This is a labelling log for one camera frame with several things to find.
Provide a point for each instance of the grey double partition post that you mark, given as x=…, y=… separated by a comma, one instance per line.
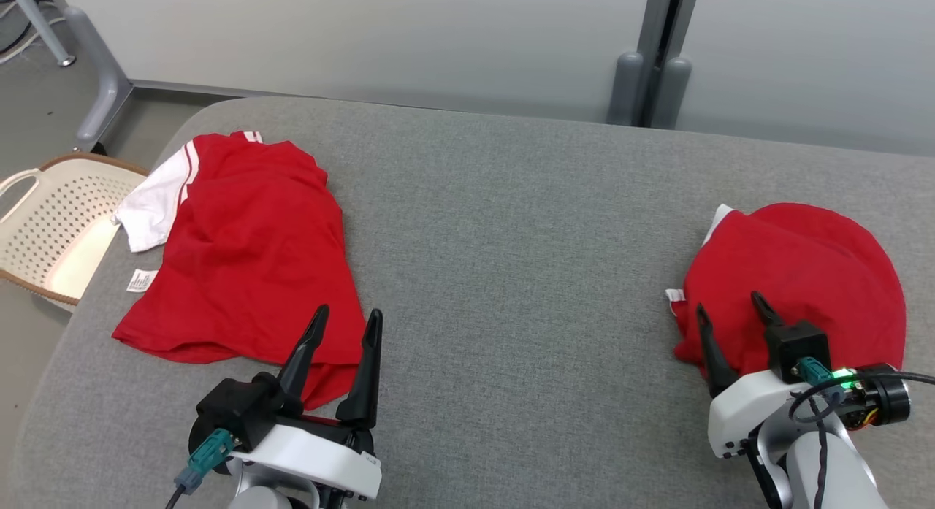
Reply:
x=628, y=85

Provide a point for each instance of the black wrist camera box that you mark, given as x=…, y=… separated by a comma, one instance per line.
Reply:
x=800, y=348
x=234, y=410

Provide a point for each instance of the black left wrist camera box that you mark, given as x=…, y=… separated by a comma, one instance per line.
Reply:
x=234, y=410

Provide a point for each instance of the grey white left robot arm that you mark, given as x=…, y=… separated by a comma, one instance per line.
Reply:
x=266, y=498

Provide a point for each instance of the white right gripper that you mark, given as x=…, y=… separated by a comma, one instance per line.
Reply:
x=745, y=410

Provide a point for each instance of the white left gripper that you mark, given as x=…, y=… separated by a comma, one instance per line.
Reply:
x=321, y=458

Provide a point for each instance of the red jersey with white sleeves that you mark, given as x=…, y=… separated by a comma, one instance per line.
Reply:
x=248, y=261

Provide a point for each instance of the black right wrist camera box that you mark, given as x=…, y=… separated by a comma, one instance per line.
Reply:
x=800, y=348

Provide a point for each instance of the grey metal table leg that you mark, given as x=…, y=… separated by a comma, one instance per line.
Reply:
x=102, y=78

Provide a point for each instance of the cream perforated laundry basket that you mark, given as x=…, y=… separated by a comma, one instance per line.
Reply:
x=58, y=231

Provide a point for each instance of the thin metal leg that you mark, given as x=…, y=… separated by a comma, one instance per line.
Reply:
x=40, y=23

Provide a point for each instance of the folded red garment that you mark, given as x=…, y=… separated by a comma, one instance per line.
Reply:
x=803, y=275

